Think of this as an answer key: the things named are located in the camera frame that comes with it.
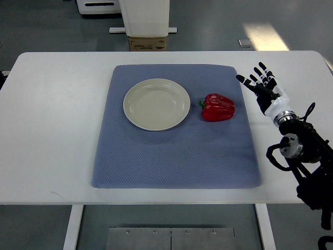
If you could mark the black white robotic hand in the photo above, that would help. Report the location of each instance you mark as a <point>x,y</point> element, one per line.
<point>271,98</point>

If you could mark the red bell pepper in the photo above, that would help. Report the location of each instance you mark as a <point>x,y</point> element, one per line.
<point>217,107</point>

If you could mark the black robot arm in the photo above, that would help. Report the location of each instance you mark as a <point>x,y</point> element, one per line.
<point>309,157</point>

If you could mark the cream round plate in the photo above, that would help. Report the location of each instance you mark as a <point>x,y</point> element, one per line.
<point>156,104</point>

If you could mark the metal floor plate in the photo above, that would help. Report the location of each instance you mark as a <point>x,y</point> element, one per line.
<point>171,238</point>

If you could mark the grey floor outlet cover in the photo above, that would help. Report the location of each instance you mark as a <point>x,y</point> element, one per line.
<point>245,43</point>

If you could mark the blue textured mat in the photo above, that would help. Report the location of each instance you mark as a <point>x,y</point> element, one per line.
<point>192,155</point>

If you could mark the right white table leg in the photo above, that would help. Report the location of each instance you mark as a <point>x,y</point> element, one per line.
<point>265,228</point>

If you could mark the white table leg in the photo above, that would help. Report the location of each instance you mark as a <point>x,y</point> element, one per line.
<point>73,227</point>
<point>265,228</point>

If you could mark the cardboard box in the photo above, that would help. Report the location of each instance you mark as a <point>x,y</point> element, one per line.
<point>147,44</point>

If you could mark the white cabinet with slot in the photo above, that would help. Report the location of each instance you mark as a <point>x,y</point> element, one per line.
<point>96,7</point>

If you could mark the left white table leg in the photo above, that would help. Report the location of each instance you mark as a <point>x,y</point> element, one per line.
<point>73,227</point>

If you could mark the dark object at left edge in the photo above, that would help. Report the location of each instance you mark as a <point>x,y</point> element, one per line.
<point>3,76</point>

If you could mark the white pedestal base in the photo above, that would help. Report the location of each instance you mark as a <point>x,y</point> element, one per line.
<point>148,18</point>

